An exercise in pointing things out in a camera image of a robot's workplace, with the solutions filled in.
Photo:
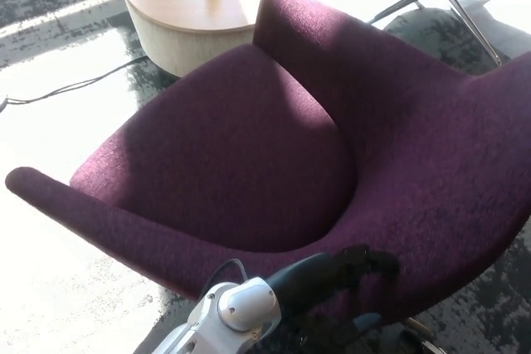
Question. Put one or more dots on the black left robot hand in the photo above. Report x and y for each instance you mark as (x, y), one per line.
(307, 277)

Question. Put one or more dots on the purple fabric armchair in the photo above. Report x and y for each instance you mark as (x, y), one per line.
(415, 130)

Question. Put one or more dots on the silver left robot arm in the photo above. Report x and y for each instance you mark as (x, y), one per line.
(245, 304)

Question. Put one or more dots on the metal armchair swivel base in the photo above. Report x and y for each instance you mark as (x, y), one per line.
(419, 335)

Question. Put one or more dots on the purple armchair seat cushion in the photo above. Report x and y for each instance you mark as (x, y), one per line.
(224, 155)

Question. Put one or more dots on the round wooden side table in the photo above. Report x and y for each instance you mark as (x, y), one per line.
(174, 1)

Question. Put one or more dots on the chrome spider chair base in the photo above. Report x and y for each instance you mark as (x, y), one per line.
(456, 1)

